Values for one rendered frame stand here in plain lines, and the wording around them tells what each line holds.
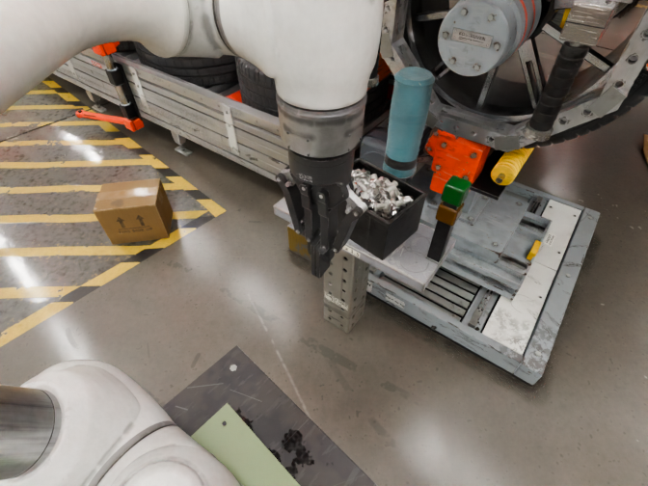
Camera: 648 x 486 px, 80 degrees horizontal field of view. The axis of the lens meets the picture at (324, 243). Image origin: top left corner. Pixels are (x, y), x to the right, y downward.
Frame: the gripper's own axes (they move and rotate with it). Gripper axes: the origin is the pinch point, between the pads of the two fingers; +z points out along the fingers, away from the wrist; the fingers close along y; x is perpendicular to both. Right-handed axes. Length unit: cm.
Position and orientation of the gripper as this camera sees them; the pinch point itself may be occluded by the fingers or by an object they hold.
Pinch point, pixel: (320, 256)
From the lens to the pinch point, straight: 57.6
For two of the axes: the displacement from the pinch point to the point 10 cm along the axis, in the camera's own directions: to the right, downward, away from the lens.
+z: -0.1, 6.6, 7.5
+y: 8.4, 4.2, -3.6
